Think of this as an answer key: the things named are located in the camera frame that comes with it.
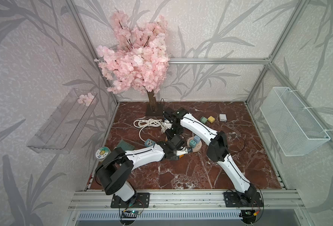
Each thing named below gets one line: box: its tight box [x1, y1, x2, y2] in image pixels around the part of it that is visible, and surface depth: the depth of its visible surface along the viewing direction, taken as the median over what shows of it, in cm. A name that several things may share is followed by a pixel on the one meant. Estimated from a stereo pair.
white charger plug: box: [218, 113, 228, 123], surface depth 110 cm
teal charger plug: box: [189, 139, 197, 148], surface depth 90 cm
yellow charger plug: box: [207, 115, 216, 124], surface depth 110 cm
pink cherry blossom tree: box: [95, 10, 170, 116], surface depth 75 cm
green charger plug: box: [200, 116, 208, 124], surface depth 110 cm
